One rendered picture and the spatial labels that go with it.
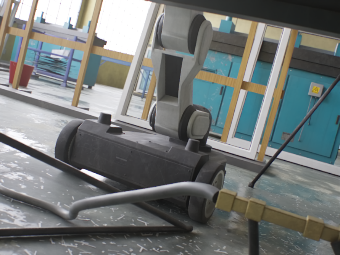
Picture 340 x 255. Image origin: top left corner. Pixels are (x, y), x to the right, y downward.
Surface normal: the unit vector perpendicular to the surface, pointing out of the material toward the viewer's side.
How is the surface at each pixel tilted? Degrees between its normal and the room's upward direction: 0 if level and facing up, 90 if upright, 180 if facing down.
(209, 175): 49
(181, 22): 104
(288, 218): 90
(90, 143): 90
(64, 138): 73
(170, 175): 90
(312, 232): 90
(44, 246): 0
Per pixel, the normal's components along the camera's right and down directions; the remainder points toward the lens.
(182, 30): -0.44, 0.21
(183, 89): 0.89, 0.25
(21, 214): 0.25, -0.97
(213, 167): 0.05, -0.84
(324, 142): -0.32, -0.01
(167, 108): -0.46, 0.48
